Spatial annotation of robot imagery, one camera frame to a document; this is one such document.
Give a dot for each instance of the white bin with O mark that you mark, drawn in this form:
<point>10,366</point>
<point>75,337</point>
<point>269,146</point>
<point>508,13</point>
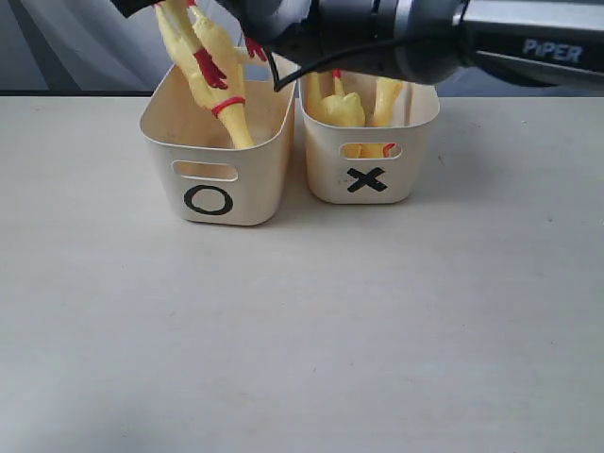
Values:
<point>206,179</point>

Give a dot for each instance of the white bin with X mark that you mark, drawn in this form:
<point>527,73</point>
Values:
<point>369,165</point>

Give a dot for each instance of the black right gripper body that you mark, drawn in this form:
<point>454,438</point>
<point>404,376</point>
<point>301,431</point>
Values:
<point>129,7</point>

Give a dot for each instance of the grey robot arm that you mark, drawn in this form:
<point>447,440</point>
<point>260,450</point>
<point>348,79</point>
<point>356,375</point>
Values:
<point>525,43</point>

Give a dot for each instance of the yellow rubber chicken in X bin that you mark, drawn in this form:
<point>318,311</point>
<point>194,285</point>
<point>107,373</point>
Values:
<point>345,109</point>

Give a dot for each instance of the yellow rubber chicken with red band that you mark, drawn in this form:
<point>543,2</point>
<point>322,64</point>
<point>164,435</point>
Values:
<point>210,62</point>

